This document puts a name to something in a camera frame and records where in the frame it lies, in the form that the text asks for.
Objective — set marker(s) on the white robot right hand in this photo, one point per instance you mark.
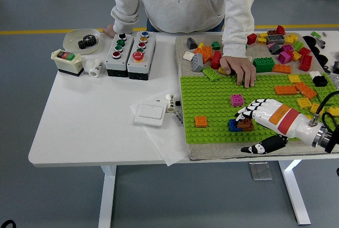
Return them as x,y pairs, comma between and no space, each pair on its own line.
283,118

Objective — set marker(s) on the person's left hand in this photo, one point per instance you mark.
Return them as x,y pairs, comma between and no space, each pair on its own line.
241,67

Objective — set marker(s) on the person's right hand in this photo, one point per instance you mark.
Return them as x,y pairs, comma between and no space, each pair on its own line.
109,31

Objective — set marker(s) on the person's right forearm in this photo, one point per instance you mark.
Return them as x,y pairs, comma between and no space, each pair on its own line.
124,18

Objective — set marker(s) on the person's left forearm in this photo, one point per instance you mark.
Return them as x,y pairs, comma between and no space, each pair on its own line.
235,34

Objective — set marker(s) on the clear yellow toy brick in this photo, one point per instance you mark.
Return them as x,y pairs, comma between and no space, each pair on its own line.
221,71

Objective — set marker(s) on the large green toy brick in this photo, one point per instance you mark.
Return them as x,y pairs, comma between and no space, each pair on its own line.
265,65

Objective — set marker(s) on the flat yellow toy brick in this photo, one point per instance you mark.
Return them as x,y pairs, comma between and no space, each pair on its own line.
314,108
334,111
304,102
294,78

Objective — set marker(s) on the long orange toy brick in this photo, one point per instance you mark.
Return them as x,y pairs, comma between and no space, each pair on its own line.
286,90
306,90
282,69

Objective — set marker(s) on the flat green toy brick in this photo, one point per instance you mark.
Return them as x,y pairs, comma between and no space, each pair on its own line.
212,74

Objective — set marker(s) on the small green toy brick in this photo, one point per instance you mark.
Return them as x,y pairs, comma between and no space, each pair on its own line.
215,45

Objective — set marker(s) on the small pink toy piece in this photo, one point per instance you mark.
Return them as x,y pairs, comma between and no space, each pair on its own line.
270,45

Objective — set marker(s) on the green studded baseplate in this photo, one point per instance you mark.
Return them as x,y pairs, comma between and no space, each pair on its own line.
212,92

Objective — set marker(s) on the dark grey toy brick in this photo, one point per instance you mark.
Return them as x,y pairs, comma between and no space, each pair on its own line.
275,49

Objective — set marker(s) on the light grey toy brick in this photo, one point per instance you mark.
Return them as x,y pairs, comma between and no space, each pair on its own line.
197,63

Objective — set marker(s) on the long grey toy brick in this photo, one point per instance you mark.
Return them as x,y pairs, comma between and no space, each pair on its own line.
275,39

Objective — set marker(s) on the large magenta toy brick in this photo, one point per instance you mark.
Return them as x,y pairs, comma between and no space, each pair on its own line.
284,57

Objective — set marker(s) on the small yellow toy brick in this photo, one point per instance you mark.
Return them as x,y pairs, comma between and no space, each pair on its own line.
201,45

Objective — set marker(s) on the green studded plate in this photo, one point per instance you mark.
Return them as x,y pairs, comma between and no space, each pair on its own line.
327,91

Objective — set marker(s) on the blue toy brick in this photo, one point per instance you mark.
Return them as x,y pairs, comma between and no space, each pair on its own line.
232,127

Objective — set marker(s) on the black toy brick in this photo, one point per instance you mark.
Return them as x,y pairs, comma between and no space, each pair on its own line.
320,80

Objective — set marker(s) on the white toy brick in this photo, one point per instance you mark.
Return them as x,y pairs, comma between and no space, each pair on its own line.
314,74

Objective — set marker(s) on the white toy tile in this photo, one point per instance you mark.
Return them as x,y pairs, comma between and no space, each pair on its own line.
188,56

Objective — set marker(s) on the red sloped toy brick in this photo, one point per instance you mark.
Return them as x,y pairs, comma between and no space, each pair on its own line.
280,30

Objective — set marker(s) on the dark grey sloped brick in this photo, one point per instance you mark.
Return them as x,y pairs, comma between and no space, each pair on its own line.
192,43

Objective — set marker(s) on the tall red toy brick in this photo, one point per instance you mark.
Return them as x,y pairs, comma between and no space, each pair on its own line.
306,63

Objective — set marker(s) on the lime green toy brick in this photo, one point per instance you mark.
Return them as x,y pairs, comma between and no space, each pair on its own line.
298,46

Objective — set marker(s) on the small lime toy brick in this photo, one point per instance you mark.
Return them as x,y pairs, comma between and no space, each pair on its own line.
316,34

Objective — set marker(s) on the black metal gear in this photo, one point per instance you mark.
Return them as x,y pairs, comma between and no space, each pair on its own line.
87,42

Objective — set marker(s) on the grey four-button control box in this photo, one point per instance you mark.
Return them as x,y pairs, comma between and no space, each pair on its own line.
116,65

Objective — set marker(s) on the white plastic bowl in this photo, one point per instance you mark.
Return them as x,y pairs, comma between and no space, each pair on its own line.
71,38

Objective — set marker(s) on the white pipe tee fitting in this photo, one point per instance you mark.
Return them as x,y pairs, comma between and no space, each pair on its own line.
94,69

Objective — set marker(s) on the grey emergency-stop control box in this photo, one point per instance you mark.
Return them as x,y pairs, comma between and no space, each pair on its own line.
144,66

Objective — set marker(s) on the metal floor plate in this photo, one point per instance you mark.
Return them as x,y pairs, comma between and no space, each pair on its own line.
260,171

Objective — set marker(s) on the black round cap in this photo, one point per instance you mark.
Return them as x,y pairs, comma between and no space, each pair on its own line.
310,41
316,51
322,59

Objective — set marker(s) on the small black plug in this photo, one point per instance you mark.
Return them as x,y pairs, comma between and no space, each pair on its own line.
178,103

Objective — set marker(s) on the black box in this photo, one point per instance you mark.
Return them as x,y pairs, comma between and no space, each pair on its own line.
336,67

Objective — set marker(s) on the white table leg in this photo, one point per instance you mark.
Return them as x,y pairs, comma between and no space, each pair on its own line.
295,191
107,198

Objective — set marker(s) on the person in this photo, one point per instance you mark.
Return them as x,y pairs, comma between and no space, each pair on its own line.
180,0

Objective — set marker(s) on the small labelled white fitting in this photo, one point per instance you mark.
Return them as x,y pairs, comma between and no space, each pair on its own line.
170,103

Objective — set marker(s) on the white printed label strip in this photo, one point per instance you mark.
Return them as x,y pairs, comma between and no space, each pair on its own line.
178,118

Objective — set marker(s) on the grey metal part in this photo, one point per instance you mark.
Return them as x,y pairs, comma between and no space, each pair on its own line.
321,43

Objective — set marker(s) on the white paper sheet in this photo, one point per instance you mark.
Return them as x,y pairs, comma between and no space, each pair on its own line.
164,143

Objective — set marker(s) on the cream red-green switch box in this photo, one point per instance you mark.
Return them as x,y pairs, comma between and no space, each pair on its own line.
66,65

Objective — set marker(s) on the white wall switch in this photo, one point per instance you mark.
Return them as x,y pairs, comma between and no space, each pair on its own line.
149,114

